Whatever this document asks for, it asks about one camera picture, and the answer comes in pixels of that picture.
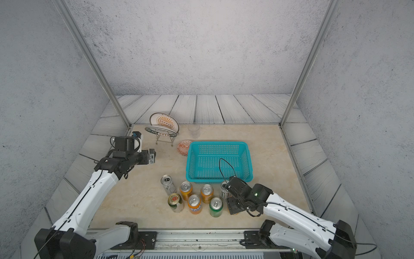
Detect green white can front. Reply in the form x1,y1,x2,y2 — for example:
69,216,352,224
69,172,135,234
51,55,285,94
168,193,184,213

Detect upright sunburst plate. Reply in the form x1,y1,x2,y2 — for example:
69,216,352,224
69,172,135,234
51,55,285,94
149,112,180,133

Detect left aluminium frame post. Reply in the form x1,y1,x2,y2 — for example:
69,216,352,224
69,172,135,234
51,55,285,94
53,0,132,129

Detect orange can front row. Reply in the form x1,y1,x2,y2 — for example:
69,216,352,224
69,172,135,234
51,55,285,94
201,184,214,204

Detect silver white soda can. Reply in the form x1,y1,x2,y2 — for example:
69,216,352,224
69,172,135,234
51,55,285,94
161,175,177,195

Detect right aluminium frame post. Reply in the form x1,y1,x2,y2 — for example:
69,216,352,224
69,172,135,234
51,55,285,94
279,0,341,129

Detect aluminium front rail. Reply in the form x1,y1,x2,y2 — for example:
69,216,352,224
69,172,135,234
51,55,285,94
58,228,344,259

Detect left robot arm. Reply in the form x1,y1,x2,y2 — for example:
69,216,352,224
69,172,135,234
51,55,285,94
34,131,156,259

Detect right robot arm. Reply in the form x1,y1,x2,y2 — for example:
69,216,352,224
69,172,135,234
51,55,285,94
226,176,358,259

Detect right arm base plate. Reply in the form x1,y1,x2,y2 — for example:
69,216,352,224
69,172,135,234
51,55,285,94
239,231,276,249

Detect metal wire plate stand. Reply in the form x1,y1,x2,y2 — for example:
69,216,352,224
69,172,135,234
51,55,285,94
155,132,178,147

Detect orange soda can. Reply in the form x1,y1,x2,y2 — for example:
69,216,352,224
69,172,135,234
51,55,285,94
180,181,193,201

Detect clear glass cup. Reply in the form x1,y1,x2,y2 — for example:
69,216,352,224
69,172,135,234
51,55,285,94
188,124,201,139

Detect aluminium frame post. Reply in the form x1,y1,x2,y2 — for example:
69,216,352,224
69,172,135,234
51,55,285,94
53,0,132,129
279,0,341,129

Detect orange patterned bowl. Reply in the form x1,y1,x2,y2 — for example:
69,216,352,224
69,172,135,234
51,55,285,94
177,140,193,156

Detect orange Fanta can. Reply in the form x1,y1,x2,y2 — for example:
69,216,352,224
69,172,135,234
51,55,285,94
188,194,202,215

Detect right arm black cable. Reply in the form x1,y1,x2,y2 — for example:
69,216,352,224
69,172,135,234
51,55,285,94
218,158,378,256

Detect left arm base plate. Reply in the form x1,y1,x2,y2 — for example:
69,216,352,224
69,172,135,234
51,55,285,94
111,231,157,251

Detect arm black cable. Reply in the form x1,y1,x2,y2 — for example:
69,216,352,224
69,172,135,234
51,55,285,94
32,135,130,259
218,158,378,256

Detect green can back row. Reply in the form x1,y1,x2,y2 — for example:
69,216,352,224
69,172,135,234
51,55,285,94
209,197,223,218

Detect teal plastic basket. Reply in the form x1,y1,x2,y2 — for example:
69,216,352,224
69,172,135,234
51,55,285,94
186,141,253,183

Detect green rimmed plate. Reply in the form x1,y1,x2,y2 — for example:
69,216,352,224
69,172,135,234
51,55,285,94
145,125,178,138

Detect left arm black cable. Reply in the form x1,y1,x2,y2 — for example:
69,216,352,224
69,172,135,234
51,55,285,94
32,135,130,259

